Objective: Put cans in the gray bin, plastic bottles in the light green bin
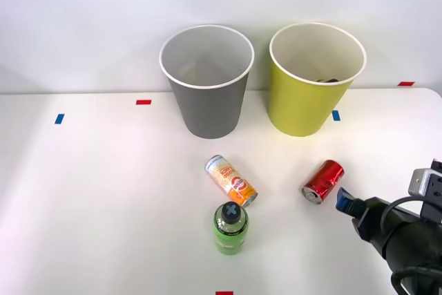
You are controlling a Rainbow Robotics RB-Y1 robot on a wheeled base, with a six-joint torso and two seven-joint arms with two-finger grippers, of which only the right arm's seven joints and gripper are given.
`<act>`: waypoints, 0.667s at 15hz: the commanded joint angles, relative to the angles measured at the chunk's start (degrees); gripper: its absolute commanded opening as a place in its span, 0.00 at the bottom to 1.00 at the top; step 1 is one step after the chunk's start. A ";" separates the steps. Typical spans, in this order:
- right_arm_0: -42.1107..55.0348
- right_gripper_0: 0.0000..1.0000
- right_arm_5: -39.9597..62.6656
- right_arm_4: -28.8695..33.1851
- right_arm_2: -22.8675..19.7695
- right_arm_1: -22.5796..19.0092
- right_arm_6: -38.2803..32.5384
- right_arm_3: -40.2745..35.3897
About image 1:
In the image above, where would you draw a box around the grey plastic waste bin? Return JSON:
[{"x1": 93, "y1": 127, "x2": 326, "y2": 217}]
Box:
[{"x1": 159, "y1": 24, "x2": 256, "y2": 140}]

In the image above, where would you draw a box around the orange and white drink can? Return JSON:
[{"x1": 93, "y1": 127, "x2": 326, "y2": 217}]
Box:
[{"x1": 204, "y1": 154, "x2": 260, "y2": 209}]

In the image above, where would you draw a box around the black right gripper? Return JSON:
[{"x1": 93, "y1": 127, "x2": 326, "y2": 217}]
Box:
[{"x1": 335, "y1": 187, "x2": 412, "y2": 258}]

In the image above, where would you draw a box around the green plastic bottle black cap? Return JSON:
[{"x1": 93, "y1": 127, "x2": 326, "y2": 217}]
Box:
[{"x1": 211, "y1": 201, "x2": 249, "y2": 256}]

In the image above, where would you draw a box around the yellow-green plastic waste bin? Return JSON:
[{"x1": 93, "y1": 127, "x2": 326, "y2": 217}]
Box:
[{"x1": 268, "y1": 22, "x2": 367, "y2": 137}]

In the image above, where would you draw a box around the red drink can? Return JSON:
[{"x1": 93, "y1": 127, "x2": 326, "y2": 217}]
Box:
[{"x1": 299, "y1": 159, "x2": 345, "y2": 205}]

